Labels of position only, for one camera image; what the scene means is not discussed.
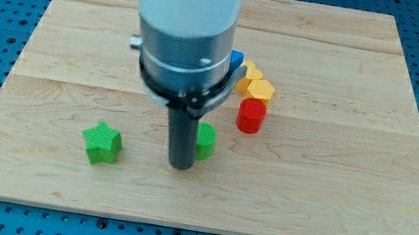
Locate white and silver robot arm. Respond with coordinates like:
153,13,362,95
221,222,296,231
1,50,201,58
138,0,242,170

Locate yellow hexagon block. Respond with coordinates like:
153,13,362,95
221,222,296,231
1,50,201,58
244,79,276,106

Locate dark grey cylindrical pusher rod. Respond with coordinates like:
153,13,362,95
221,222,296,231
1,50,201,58
168,108,199,170

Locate green cylinder block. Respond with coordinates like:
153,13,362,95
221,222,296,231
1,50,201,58
196,122,217,160

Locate wooden board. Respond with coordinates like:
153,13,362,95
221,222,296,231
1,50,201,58
0,0,419,235

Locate red cylinder block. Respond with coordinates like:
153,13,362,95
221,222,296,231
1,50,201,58
236,98,267,134

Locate blue block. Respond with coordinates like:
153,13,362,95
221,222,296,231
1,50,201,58
229,50,245,71

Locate yellow star block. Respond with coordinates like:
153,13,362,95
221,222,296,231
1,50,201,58
235,60,263,93

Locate black clamp ring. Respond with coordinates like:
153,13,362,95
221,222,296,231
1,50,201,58
130,48,249,125

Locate green star block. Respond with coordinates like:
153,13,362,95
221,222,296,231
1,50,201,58
82,121,123,164

